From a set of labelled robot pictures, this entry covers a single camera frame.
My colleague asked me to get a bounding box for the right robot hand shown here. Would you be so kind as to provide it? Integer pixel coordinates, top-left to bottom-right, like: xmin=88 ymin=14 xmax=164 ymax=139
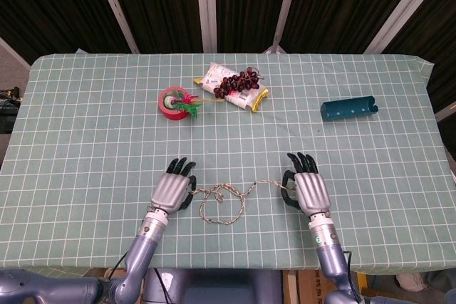
xmin=281 ymin=152 xmax=333 ymax=219

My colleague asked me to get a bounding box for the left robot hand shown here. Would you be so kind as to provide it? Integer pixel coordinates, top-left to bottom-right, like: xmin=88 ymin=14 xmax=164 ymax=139
xmin=147 ymin=156 xmax=198 ymax=214

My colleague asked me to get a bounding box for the braided beige rope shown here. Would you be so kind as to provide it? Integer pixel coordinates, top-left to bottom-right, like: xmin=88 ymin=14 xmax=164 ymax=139
xmin=192 ymin=179 xmax=296 ymax=226

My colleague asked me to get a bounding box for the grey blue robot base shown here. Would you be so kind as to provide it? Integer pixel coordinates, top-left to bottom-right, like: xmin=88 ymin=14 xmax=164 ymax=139
xmin=141 ymin=267 xmax=285 ymax=304

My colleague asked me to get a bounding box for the green checkered tablecloth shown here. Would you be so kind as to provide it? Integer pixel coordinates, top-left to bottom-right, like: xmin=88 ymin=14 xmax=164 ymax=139
xmin=0 ymin=51 xmax=456 ymax=285

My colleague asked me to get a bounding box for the red tape roll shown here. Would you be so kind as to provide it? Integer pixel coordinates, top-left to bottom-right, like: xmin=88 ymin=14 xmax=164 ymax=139
xmin=157 ymin=85 xmax=196 ymax=122

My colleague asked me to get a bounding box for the green red plastic plant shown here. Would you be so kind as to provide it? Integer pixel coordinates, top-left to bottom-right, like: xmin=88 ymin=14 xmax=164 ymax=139
xmin=172 ymin=91 xmax=226 ymax=120

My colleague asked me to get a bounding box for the teal cylinder block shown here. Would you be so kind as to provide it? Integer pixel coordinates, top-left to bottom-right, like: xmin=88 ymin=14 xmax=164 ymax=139
xmin=320 ymin=95 xmax=380 ymax=123

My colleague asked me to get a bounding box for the cardboard box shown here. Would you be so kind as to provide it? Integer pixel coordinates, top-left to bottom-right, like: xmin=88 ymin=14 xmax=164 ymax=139
xmin=297 ymin=269 xmax=334 ymax=304

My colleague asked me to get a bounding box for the white yellow snack bag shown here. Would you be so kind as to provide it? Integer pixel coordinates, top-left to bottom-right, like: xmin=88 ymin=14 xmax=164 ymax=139
xmin=193 ymin=62 xmax=270 ymax=112

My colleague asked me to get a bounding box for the dark red grape bunch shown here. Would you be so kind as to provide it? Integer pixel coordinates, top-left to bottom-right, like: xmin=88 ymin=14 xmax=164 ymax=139
xmin=213 ymin=66 xmax=266 ymax=100

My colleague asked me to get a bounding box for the black curtain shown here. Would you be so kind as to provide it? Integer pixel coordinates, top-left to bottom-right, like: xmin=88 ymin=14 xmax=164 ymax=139
xmin=0 ymin=0 xmax=456 ymax=112

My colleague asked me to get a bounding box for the black cable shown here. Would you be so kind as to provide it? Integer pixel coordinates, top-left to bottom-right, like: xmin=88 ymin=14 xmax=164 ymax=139
xmin=106 ymin=251 xmax=130 ymax=281

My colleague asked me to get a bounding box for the white frame post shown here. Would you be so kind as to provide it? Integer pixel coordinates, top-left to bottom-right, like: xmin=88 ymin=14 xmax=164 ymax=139
xmin=194 ymin=0 xmax=218 ymax=53
xmin=262 ymin=0 xmax=303 ymax=55
xmin=90 ymin=0 xmax=140 ymax=54
xmin=363 ymin=0 xmax=447 ymax=54

